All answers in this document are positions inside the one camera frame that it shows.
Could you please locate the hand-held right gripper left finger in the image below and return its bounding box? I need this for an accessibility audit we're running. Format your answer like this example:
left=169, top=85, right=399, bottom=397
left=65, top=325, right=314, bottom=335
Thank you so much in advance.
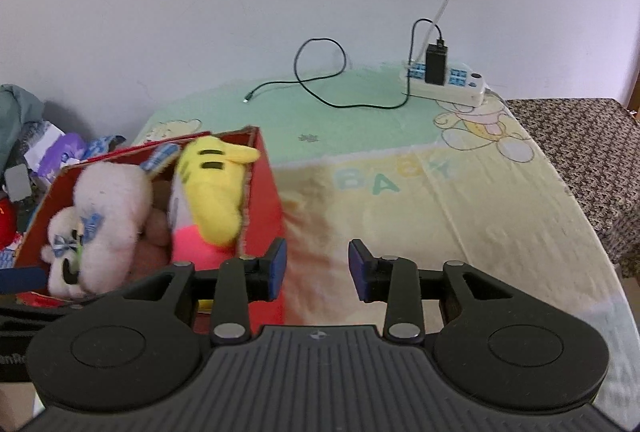
left=122, top=238, right=288, bottom=346

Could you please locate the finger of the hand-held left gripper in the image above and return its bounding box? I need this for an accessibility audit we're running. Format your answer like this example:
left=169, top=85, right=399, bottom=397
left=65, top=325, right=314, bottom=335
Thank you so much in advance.
left=0, top=266, right=47, bottom=295

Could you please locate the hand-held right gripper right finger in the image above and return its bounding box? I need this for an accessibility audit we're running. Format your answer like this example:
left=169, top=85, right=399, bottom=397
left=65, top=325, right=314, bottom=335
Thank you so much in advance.
left=348, top=239, right=513, bottom=343

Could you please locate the green plush toy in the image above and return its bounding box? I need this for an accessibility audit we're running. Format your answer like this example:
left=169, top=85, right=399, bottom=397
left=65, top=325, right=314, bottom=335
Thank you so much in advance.
left=61, top=224, right=87, bottom=285

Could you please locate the red cardboard box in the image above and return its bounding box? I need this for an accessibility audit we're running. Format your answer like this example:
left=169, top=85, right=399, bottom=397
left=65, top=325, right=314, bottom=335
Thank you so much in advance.
left=12, top=126, right=288, bottom=338

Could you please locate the yellow tiger plush toy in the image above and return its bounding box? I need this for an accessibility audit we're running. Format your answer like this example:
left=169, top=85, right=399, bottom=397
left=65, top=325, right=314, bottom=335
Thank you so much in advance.
left=167, top=136, right=261, bottom=273

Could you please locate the white bear plush blue bow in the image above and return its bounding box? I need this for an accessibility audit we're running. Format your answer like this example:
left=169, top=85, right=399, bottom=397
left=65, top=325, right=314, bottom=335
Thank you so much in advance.
left=41, top=162, right=153, bottom=300

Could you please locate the mauve bear plush toy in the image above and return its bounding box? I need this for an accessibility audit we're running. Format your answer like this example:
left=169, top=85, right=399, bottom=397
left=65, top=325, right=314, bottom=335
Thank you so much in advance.
left=125, top=207, right=173, bottom=285

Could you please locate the small grey device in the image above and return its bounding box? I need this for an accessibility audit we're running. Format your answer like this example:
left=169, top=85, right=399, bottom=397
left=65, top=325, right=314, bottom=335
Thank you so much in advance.
left=4, top=164, right=29, bottom=203

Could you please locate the purple plastic bag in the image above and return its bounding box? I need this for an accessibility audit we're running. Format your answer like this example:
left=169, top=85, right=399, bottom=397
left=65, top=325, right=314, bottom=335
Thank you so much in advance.
left=37, top=132, right=88, bottom=177

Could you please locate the white paper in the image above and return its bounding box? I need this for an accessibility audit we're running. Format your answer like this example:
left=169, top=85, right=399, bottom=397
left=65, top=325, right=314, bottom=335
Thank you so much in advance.
left=25, top=122, right=63, bottom=163

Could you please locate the blue printed packet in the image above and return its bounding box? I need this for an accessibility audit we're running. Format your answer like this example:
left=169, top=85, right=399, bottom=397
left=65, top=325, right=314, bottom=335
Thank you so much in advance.
left=85, top=135, right=126, bottom=160

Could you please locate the cream plush plaid bow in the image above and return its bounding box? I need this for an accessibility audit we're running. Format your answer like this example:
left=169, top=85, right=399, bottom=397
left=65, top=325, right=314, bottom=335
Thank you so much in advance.
left=139, top=142, right=181, bottom=175

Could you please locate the grey-green cloth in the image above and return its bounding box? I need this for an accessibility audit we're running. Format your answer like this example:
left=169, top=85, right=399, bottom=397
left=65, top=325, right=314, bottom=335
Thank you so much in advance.
left=0, top=84, right=46, bottom=173

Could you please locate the white power strip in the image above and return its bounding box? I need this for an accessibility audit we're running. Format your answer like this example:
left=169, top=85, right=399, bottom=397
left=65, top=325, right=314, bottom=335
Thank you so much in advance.
left=402, top=62, right=488, bottom=107

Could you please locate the black charger adapter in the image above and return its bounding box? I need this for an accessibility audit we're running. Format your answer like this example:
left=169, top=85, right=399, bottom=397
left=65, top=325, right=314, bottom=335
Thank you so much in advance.
left=425, top=39, right=448, bottom=85

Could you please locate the brown patterned cloth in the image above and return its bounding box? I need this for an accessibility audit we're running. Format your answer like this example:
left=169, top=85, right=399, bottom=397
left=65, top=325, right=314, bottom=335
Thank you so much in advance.
left=505, top=98, right=640, bottom=280

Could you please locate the black charging cable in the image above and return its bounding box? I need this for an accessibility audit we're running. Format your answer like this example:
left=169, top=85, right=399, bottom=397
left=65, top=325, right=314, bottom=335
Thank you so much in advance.
left=242, top=18, right=446, bottom=110

